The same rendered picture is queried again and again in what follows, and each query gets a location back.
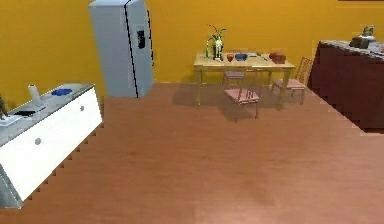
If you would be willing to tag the pink seat wooden chair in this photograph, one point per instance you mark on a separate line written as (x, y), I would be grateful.
(293, 81)
(241, 96)
(234, 75)

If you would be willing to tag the green bottle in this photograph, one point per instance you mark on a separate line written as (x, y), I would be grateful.
(207, 50)

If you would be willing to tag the red cup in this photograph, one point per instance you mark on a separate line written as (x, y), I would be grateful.
(230, 57)

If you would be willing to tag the light wooden dining table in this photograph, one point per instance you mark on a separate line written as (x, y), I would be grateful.
(246, 63)

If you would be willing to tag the blue bowl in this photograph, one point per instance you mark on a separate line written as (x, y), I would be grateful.
(241, 56)

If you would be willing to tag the green house plant in vase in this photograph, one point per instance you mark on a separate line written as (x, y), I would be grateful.
(217, 41)

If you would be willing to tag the grey fridge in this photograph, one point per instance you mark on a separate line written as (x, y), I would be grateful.
(115, 50)

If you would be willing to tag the blue plate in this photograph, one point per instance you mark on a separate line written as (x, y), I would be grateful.
(61, 92)

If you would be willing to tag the white kitchen counter cabinet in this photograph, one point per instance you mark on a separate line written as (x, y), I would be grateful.
(46, 146)

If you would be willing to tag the dark brown counter cabinet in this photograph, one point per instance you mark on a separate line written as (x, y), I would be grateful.
(350, 83)

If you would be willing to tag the black flat pan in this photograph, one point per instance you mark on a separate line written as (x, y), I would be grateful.
(25, 113)

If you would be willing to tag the dark toaster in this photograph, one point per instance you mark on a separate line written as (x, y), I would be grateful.
(359, 42)

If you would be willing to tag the white sink basin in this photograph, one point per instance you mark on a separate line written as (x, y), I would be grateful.
(7, 120)

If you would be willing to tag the dark tap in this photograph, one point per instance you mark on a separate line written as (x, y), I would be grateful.
(2, 108)

